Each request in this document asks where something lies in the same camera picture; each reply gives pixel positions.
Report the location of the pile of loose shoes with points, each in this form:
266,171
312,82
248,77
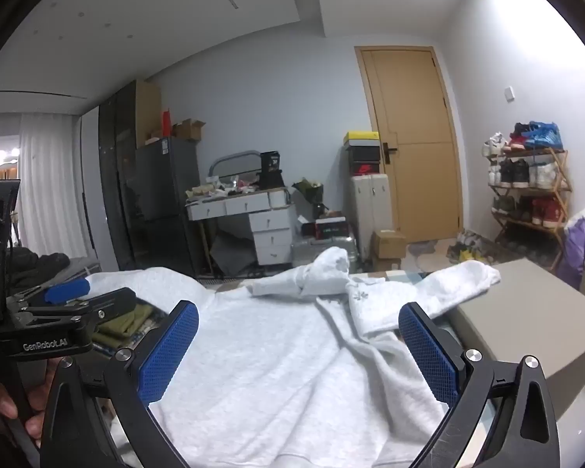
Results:
468,248

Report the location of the tan wooden door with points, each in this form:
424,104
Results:
419,180

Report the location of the open cardboard box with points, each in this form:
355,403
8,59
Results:
190,131

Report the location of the arched grey mirror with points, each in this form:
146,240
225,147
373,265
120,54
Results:
234,165

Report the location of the brown cardboard box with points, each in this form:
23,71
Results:
387,243

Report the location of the green wrapped bouquet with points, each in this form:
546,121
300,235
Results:
309,189

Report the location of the purple bag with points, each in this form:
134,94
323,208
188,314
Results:
577,248

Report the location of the wooden shoe rack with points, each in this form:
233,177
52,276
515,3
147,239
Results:
536,227

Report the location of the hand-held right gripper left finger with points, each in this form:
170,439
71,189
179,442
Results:
170,346

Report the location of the dark glass wardrobe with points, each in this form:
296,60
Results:
117,156

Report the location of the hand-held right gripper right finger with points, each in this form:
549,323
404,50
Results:
426,351

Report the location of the clutter of small desk things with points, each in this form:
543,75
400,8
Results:
209,190

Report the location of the white sheer curtain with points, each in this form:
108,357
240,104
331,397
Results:
44,180

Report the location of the olive green folded clothes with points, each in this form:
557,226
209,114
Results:
126,321

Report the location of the yellow lid shoe box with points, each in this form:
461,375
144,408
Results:
360,135

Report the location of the tall flat cardboard box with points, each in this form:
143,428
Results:
148,112

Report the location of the black shoe box stack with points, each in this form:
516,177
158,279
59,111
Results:
363,156

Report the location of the black jacket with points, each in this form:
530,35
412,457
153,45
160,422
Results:
39,263

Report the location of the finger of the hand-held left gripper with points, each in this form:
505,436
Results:
114,304
68,290

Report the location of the black and red shoe box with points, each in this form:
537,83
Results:
331,229

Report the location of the white suitcase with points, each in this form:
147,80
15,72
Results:
370,209

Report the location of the white light switch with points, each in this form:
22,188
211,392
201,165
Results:
509,93

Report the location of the light grey sweatshirt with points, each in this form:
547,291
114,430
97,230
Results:
282,375

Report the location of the grey upholstered bed panel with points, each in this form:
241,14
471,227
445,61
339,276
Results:
531,317

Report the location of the dark grey refrigerator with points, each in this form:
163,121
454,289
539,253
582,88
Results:
168,180

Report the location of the silver suitcase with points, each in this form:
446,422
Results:
307,251

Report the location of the white desk with drawers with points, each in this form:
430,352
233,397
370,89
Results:
268,222

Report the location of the checked bed sheet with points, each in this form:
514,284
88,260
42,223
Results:
404,276

